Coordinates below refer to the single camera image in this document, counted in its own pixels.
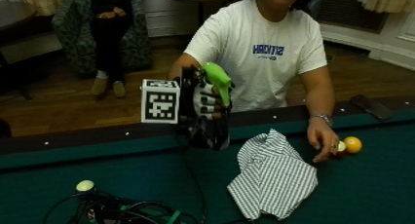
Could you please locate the yellow billiard ball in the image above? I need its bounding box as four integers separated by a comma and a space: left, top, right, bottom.
342, 135, 365, 155

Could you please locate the dark pool table rail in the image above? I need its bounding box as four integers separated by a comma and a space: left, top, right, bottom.
0, 95, 415, 171

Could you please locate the green strap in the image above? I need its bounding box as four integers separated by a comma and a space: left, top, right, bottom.
165, 209, 183, 224

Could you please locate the white cube of black markers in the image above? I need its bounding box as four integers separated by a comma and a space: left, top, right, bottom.
140, 78, 183, 125

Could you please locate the beige curtain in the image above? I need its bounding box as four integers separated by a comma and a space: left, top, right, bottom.
16, 0, 74, 17
357, 0, 415, 15

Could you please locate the bundle of black cables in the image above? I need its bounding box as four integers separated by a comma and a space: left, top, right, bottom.
42, 188, 201, 224

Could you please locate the silver wristwatch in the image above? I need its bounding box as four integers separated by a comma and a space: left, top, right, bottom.
309, 112, 336, 128

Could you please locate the black glove cable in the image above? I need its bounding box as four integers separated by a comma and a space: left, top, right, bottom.
179, 147, 208, 224

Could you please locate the person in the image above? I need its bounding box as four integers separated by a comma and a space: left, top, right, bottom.
88, 0, 135, 98
168, 0, 341, 164

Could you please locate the dark wooden table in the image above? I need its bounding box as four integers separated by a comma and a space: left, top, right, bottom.
0, 0, 63, 101

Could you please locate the radiator cover grille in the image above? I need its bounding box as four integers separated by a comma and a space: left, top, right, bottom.
317, 0, 390, 35

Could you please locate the black table brush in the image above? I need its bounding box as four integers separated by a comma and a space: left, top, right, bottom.
349, 93, 394, 122

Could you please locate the pale cue ball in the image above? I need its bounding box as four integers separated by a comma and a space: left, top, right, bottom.
76, 179, 96, 193

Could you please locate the striped cloth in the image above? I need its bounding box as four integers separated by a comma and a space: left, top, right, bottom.
227, 128, 320, 221

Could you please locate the green spray bottle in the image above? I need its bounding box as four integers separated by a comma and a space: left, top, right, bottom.
200, 61, 236, 109

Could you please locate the red and white billiard ball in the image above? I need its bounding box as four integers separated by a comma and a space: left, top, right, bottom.
332, 140, 350, 160

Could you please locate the white printed t-shirt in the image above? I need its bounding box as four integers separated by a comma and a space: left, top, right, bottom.
183, 0, 330, 113

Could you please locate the patterned green armchair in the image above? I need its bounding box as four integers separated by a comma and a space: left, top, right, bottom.
51, 0, 153, 78

